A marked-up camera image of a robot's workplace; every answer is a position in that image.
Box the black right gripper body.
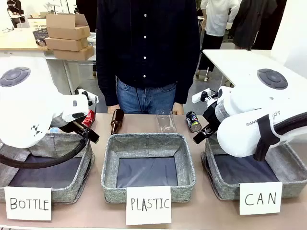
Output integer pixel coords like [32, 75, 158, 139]
[202, 103, 223, 135]

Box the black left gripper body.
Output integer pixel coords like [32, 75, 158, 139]
[50, 116, 87, 138]

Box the red drink can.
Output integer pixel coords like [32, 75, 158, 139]
[81, 110, 96, 129]

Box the brown glass bottle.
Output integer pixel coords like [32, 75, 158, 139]
[110, 108, 125, 136]

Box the clear plastic bottle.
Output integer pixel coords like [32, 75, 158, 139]
[155, 109, 177, 133]

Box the person's right forearm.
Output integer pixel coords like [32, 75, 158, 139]
[95, 55, 120, 107]

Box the person's left forearm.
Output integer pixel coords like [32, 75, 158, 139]
[174, 55, 201, 105]

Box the black drink can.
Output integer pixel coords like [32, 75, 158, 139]
[185, 111, 202, 133]

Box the grey fabric bottle basket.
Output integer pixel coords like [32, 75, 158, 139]
[0, 132, 95, 205]

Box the grey fabric plastic basket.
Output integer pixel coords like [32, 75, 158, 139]
[100, 133, 196, 204]

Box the white paper CAN sign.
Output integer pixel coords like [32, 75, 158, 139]
[238, 182, 283, 216]

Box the grey fabric can basket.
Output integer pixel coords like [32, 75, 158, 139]
[201, 136, 307, 201]

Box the person's left hand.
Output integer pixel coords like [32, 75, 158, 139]
[173, 102, 185, 116]

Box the white table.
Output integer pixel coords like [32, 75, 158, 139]
[202, 49, 307, 87]

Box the flat closed cardboard box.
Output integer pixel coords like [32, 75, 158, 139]
[52, 45, 94, 61]
[45, 36, 90, 52]

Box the white paper PLASTIC sign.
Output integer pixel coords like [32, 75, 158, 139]
[126, 186, 172, 226]

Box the white paper BOTTLE sign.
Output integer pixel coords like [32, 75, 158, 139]
[4, 186, 52, 221]

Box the dark plastic crate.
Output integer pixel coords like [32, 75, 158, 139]
[32, 28, 49, 46]

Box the person in dark shirt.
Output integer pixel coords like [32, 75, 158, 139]
[95, 0, 201, 115]

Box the bystander in white shirt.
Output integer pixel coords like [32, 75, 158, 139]
[200, 0, 242, 73]

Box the wooden top table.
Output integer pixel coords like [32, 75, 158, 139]
[0, 28, 56, 51]

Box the open cardboard box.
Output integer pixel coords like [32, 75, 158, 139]
[46, 13, 92, 41]

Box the bystander in dark coat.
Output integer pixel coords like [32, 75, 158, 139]
[230, 0, 288, 51]

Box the white plastic crate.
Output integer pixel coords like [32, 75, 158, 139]
[28, 18, 47, 29]

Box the black chair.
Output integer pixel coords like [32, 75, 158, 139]
[6, 0, 26, 29]

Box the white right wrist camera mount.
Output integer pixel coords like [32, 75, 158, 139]
[191, 88, 219, 104]

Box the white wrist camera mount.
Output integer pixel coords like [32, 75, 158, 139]
[75, 88, 99, 107]
[191, 88, 219, 104]

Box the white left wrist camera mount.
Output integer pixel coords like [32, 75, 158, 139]
[75, 88, 99, 107]

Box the black left arm cable sleeve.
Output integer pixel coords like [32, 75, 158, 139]
[0, 95, 99, 169]

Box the black arm cable sleeve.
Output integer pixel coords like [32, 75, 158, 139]
[0, 95, 99, 169]
[254, 114, 307, 162]

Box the black right arm cable sleeve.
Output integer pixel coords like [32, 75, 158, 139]
[254, 114, 307, 162]

